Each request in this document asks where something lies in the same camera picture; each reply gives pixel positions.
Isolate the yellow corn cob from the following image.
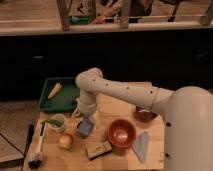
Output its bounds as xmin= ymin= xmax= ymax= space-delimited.
xmin=48 ymin=83 xmax=62 ymax=99

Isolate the dark red bowl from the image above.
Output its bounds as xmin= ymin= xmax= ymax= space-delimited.
xmin=135 ymin=107 xmax=157 ymax=122

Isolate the wooden table leg left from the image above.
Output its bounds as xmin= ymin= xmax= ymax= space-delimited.
xmin=56 ymin=0 xmax=72 ymax=31

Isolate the green plastic tray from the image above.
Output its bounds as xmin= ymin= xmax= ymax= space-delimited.
xmin=39 ymin=77 xmax=80 ymax=113

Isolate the wooden table leg middle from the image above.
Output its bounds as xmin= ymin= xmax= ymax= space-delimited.
xmin=120 ymin=0 xmax=131 ymax=29

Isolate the grey-blue cloth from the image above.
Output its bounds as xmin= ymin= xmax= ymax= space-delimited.
xmin=132 ymin=131 xmax=149 ymax=163

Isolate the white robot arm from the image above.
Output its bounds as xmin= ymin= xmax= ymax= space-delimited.
xmin=75 ymin=68 xmax=213 ymax=171

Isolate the orange bowl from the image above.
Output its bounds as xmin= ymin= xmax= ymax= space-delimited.
xmin=107 ymin=119 xmax=136 ymax=149

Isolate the wooden block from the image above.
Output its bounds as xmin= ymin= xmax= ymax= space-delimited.
xmin=85 ymin=141 xmax=112 ymax=160

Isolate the red-yellow apple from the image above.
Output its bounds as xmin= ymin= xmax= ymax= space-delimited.
xmin=58 ymin=133 xmax=73 ymax=150

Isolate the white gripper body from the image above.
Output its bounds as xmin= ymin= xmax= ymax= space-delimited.
xmin=77 ymin=97 xmax=97 ymax=117

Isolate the green vegetable piece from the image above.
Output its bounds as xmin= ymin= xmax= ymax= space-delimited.
xmin=41 ymin=119 xmax=63 ymax=127

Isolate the metal cup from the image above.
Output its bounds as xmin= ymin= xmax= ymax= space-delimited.
xmin=76 ymin=121 xmax=92 ymax=138

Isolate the wooden table leg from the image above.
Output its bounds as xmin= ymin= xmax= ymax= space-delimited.
xmin=120 ymin=0 xmax=131 ymax=29
xmin=56 ymin=0 xmax=72 ymax=31

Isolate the white cup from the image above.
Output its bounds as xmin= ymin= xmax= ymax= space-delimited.
xmin=49 ymin=114 xmax=67 ymax=133

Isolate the teal bottle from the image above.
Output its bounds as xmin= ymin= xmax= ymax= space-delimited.
xmin=69 ymin=16 xmax=89 ymax=25

